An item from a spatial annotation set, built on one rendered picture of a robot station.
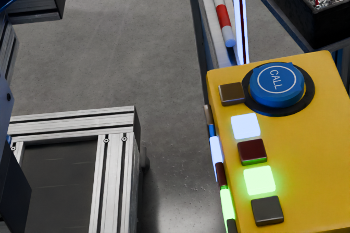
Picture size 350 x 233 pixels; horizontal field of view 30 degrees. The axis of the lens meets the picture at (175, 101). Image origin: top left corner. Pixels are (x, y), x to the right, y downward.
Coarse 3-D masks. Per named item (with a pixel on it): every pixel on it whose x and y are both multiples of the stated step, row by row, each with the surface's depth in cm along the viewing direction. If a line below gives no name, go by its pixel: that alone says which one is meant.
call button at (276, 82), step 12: (264, 72) 48; (276, 72) 48; (288, 72) 48; (300, 72) 48; (252, 84) 47; (264, 84) 47; (276, 84) 47; (288, 84) 47; (300, 84) 47; (252, 96) 48; (264, 96) 46; (276, 96) 46; (288, 96) 46; (300, 96) 47; (276, 108) 47
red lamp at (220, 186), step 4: (216, 164) 46; (220, 164) 46; (216, 168) 46; (220, 168) 46; (216, 172) 46; (220, 172) 45; (224, 172) 46; (216, 176) 47; (220, 176) 45; (224, 176) 45; (220, 180) 45; (224, 180) 45; (220, 184) 45; (224, 184) 45; (220, 188) 45; (224, 188) 45; (220, 196) 46; (220, 200) 47
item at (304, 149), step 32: (256, 64) 50; (320, 64) 49; (320, 96) 47; (224, 128) 46; (288, 128) 45; (320, 128) 45; (224, 160) 45; (288, 160) 44; (320, 160) 43; (288, 192) 42; (320, 192) 41; (288, 224) 40; (320, 224) 40
